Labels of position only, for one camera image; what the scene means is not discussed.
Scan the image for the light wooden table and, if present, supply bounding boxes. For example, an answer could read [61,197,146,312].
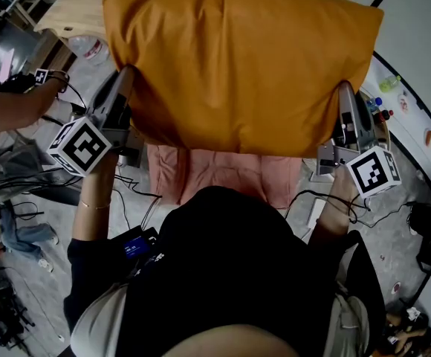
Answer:
[33,0,224,48]

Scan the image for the white power strip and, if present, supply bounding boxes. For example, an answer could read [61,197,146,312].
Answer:
[306,197,324,230]

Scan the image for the black recorder with blue screen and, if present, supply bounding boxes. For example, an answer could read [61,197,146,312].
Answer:
[120,225,159,262]

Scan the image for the round beige side table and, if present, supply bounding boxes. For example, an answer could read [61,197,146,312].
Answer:
[356,87,392,155]

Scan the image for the pink cushioned armchair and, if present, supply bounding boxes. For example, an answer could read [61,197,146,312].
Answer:
[146,143,304,210]

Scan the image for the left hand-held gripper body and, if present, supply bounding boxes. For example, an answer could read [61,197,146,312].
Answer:
[46,116,144,179]

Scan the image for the white low ledge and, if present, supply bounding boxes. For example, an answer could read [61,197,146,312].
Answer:
[360,50,431,205]

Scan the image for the person's right forearm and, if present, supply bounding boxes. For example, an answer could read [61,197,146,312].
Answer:
[308,165,360,247]

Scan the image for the thin gold bracelet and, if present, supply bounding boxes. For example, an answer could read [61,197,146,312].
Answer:
[80,199,111,211]

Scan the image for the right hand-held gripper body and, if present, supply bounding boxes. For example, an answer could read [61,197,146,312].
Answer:
[316,142,403,200]

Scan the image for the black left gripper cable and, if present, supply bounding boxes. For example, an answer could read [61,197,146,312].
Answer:
[113,175,163,232]

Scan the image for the green drink bottle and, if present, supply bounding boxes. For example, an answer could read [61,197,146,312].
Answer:
[378,74,402,93]

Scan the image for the person's left forearm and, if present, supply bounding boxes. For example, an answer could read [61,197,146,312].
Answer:
[71,154,119,243]

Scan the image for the grey backpack strap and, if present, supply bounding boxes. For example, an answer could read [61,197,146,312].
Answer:
[69,283,127,357]
[323,284,371,357]

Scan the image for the black floor cable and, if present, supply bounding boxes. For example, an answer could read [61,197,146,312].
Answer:
[360,201,412,230]

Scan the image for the large clear water bottle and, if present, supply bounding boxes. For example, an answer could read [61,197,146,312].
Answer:
[68,35,111,66]

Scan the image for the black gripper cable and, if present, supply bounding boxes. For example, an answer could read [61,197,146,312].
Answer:
[113,175,163,232]
[285,190,372,225]

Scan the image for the orange pillow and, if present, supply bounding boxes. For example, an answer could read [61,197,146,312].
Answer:
[102,0,385,158]

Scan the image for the dark soda bottle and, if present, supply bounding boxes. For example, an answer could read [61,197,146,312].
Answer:
[373,109,395,124]

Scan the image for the person's black t-shirt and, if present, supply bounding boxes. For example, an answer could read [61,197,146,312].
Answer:
[62,186,387,357]

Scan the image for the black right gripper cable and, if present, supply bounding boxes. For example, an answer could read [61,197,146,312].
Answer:
[285,190,372,225]

